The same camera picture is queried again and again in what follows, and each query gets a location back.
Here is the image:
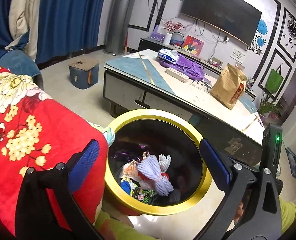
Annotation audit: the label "coffee table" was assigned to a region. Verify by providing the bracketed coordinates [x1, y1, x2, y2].
[104, 49, 264, 166]

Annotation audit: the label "beige power strip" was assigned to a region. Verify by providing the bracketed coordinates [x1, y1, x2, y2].
[166, 67, 189, 83]

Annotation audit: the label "colourful painting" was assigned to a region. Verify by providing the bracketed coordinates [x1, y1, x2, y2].
[181, 35, 204, 56]

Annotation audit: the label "green pea snack packet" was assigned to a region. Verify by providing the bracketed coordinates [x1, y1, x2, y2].
[132, 188, 158, 205]

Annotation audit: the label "right hand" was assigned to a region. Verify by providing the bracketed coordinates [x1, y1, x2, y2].
[233, 201, 244, 225]

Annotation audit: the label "red floral blanket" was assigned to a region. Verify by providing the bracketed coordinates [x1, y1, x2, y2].
[0, 67, 115, 233]

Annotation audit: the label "beige curtain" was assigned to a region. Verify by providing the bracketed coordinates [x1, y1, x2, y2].
[5, 0, 41, 60]

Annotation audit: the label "purple snack wrapper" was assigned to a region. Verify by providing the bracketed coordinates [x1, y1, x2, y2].
[109, 141, 150, 162]

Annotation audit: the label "wall clock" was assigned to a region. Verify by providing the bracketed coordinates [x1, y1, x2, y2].
[287, 17, 296, 44]

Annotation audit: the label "black curved television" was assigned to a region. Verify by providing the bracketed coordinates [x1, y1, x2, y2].
[180, 0, 262, 46]

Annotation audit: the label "blue sofa cover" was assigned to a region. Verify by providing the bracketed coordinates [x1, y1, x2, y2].
[0, 49, 44, 89]

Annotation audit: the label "green sleeve right forearm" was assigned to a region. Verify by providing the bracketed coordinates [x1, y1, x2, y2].
[279, 198, 296, 234]

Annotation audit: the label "black tv stand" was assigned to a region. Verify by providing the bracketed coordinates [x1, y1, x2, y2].
[137, 37, 258, 103]

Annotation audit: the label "yellow rimmed trash bin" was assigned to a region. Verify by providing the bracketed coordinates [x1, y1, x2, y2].
[105, 109, 212, 216]

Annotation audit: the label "blue plastic bag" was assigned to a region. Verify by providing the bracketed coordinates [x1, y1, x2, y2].
[120, 180, 132, 195]

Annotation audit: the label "potted plant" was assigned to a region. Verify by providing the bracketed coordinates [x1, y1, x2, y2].
[257, 91, 283, 122]

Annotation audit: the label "green shopping bag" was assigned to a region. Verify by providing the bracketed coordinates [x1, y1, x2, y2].
[265, 65, 284, 94]

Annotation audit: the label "white printed plastic bag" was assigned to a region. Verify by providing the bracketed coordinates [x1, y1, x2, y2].
[119, 160, 141, 183]

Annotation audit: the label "round mirror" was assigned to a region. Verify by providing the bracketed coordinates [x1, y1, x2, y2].
[169, 31, 185, 48]

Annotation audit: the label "blue curtain right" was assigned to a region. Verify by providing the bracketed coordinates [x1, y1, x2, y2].
[35, 0, 104, 63]

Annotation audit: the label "blue storage stool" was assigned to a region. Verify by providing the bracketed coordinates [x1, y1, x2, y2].
[68, 55, 100, 89]

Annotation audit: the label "tissue pack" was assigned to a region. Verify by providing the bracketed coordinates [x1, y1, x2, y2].
[158, 49, 179, 64]

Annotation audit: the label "brown paper bag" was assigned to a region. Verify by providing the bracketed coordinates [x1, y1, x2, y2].
[210, 63, 247, 110]

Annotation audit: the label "white vase red flowers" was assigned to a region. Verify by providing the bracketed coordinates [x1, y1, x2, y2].
[163, 20, 184, 45]

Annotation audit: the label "purple cloth bag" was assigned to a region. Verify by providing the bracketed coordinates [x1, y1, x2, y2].
[159, 54, 211, 83]

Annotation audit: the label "silver tower air conditioner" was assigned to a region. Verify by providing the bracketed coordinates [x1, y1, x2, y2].
[105, 0, 136, 54]

